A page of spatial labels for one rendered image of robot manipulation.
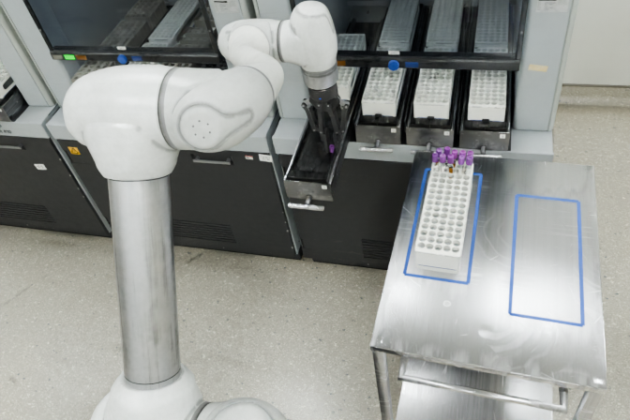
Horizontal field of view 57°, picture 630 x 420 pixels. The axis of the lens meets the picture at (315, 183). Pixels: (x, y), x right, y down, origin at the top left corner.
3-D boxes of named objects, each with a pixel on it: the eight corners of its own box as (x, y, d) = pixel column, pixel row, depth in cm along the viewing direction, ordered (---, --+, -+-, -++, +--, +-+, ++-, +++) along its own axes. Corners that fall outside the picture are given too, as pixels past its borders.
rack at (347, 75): (338, 49, 201) (337, 33, 197) (367, 49, 198) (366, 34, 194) (319, 102, 182) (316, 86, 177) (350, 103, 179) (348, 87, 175)
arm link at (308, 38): (342, 50, 146) (292, 50, 149) (336, -8, 135) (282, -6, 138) (335, 75, 139) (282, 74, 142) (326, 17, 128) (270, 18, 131)
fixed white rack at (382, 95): (379, 61, 193) (377, 45, 188) (409, 62, 190) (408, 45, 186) (362, 118, 173) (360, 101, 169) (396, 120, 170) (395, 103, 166)
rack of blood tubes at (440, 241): (433, 175, 150) (433, 158, 146) (472, 179, 147) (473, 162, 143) (414, 267, 131) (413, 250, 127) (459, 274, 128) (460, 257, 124)
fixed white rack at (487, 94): (472, 63, 185) (473, 46, 180) (505, 64, 182) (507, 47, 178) (467, 123, 165) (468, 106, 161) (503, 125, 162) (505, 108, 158)
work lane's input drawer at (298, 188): (337, 59, 209) (335, 37, 202) (375, 60, 205) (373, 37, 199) (282, 209, 161) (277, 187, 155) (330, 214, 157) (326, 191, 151)
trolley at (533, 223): (419, 304, 218) (416, 142, 160) (549, 324, 205) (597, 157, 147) (385, 490, 175) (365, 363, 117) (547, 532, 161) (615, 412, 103)
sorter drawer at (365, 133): (390, 22, 221) (388, 1, 215) (427, 23, 217) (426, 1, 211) (352, 152, 173) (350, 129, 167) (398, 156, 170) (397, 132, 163)
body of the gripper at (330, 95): (340, 72, 149) (344, 101, 156) (309, 72, 151) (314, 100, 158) (335, 90, 144) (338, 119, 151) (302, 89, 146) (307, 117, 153)
